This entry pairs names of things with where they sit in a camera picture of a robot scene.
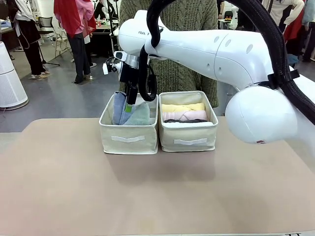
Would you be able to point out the dark grey towel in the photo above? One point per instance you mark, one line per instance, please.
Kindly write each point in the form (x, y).
(177, 120)

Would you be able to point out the blue cone towel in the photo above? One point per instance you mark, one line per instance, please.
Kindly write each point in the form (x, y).
(118, 108)

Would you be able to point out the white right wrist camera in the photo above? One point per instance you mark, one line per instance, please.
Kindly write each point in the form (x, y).
(105, 68)

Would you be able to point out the green cone towel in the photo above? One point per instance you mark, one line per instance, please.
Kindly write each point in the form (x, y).
(140, 115)

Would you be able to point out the beige fabric storage bin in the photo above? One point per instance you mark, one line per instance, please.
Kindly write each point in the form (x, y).
(128, 140)
(189, 140)

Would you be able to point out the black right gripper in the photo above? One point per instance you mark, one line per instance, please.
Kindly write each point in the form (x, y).
(129, 73)

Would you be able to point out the person in red and pink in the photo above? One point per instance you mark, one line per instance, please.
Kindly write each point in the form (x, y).
(76, 29)

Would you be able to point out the white cylindrical air purifier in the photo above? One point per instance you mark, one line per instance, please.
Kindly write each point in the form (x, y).
(9, 83)

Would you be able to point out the yellow towel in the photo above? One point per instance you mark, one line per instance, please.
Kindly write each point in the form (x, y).
(182, 107)

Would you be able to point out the person in green knit sweater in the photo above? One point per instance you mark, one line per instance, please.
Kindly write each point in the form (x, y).
(182, 14)

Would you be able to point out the pink towel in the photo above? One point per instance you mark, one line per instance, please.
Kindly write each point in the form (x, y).
(187, 115)

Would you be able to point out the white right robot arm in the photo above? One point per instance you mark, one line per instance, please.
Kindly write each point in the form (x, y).
(233, 54)

